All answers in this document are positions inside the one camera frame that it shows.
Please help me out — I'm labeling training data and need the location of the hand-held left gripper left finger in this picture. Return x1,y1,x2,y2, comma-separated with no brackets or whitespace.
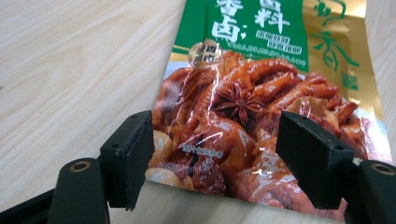
99,109,156,212

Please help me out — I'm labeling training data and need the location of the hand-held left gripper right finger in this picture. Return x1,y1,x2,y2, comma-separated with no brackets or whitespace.
276,111,356,210

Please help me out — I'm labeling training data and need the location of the green and gold food packet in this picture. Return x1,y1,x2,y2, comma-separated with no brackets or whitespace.
145,0,394,222

